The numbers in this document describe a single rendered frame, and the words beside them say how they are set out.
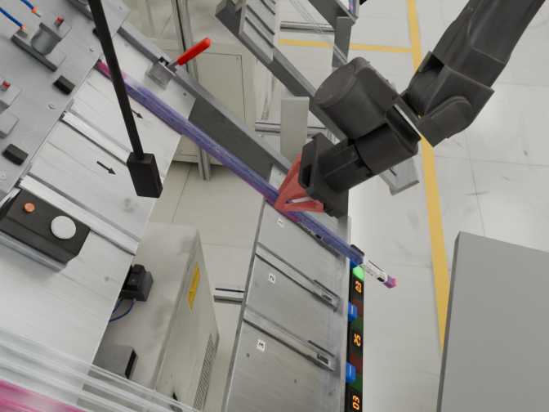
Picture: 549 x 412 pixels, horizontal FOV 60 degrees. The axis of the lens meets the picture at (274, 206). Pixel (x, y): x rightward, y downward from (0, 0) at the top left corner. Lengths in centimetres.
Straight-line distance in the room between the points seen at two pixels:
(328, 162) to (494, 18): 23
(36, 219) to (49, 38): 19
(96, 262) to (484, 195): 178
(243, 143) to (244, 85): 90
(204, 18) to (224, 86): 24
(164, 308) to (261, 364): 34
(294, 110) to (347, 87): 55
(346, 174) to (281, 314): 27
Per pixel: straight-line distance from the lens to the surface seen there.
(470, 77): 54
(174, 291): 100
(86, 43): 64
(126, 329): 98
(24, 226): 50
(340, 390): 78
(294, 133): 109
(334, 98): 51
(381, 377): 160
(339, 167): 57
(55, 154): 61
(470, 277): 110
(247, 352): 67
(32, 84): 57
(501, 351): 103
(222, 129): 83
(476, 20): 53
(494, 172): 226
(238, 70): 170
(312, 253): 85
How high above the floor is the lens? 146
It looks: 49 degrees down
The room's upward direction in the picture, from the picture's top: straight up
